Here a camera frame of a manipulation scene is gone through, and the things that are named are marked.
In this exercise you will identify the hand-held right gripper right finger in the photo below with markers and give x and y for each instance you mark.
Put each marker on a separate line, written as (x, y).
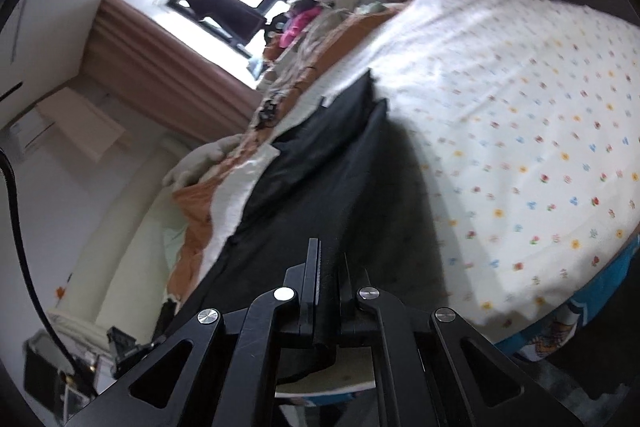
(346, 287)

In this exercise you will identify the long dark hanging coat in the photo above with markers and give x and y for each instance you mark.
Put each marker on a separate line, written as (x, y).
(220, 7)

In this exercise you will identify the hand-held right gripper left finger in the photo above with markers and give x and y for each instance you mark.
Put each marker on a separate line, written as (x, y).
(312, 277)

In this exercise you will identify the large black jacket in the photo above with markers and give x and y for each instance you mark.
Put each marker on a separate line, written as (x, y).
(300, 187)

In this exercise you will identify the beige hanging cloth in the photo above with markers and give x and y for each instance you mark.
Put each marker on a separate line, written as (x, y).
(80, 122)

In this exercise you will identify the cream headboard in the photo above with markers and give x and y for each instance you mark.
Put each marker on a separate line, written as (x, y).
(130, 247)

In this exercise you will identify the pale green pillow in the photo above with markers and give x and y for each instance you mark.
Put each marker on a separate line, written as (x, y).
(172, 242)

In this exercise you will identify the grey plush toy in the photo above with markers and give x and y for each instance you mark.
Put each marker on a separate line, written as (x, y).
(200, 159)

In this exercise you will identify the brown plush toy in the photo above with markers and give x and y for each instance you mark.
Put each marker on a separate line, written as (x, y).
(274, 49)

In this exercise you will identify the pink cloth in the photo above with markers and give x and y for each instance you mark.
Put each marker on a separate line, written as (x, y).
(300, 27)

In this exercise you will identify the bed with floral sheet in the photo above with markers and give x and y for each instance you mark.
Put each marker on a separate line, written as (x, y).
(525, 132)

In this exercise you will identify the black plush toy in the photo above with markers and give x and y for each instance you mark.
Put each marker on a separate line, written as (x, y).
(277, 29)

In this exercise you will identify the orange duvet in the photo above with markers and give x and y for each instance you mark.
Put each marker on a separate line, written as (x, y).
(192, 212)

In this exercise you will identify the beige blanket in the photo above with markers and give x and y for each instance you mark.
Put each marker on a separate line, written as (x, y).
(310, 52)

